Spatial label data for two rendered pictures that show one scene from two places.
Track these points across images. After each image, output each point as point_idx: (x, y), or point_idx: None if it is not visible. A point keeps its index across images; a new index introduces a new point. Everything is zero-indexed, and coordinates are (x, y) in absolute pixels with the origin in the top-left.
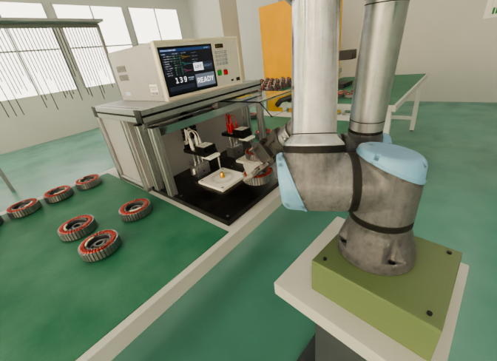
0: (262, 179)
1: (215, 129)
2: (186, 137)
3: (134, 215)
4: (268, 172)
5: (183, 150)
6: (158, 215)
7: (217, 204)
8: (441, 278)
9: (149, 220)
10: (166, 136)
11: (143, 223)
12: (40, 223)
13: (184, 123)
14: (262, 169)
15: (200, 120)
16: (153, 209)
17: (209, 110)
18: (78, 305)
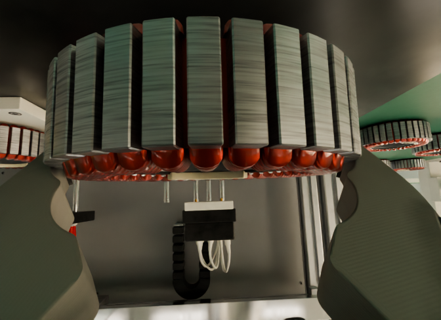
0: (340, 121)
1: (98, 220)
2: (219, 246)
3: (428, 134)
4: (203, 167)
5: None
6: (407, 111)
7: (391, 67)
8: None
9: (425, 111)
10: (241, 243)
11: (438, 112)
12: (402, 152)
13: (254, 314)
14: (363, 288)
15: (197, 309)
16: (376, 121)
17: (104, 276)
18: None
